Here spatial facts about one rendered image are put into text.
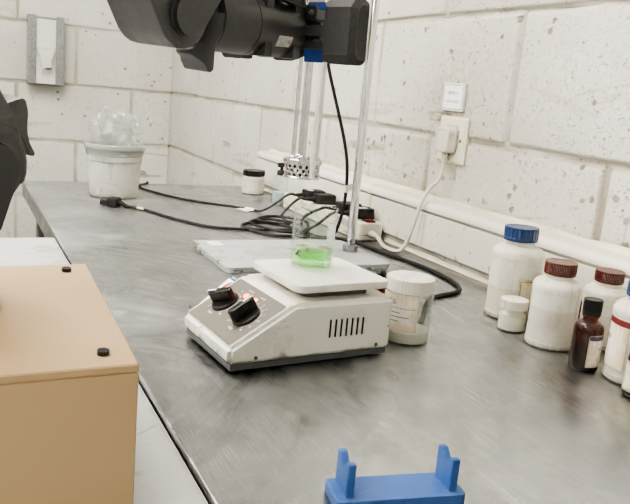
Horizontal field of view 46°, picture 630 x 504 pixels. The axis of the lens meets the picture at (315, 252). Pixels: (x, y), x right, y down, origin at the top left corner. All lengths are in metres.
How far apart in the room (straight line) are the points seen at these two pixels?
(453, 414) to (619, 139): 0.54
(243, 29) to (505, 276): 0.53
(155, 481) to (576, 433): 0.39
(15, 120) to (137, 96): 2.70
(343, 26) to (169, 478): 0.43
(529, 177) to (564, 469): 0.68
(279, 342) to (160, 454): 0.22
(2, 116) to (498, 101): 0.94
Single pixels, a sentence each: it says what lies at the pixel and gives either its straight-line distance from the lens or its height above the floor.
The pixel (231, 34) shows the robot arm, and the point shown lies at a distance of 0.70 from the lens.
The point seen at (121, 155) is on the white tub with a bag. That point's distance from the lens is 1.78.
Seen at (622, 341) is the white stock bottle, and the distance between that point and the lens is 0.89.
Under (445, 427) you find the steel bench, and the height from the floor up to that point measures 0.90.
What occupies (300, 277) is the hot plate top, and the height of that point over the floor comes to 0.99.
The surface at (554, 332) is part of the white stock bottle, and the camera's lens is 0.97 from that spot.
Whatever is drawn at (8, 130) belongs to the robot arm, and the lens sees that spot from 0.56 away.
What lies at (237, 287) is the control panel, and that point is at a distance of 0.86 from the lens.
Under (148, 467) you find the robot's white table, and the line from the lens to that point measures 0.60.
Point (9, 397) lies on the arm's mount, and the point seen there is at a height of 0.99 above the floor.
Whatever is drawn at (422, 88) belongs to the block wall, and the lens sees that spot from 1.53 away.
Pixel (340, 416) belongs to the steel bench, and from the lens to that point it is 0.70.
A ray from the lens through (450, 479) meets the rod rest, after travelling 0.58.
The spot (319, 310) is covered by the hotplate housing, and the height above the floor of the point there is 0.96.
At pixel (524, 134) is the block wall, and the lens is 1.28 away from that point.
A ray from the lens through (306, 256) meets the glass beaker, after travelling 0.84.
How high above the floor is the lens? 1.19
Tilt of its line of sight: 12 degrees down
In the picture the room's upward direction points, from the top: 5 degrees clockwise
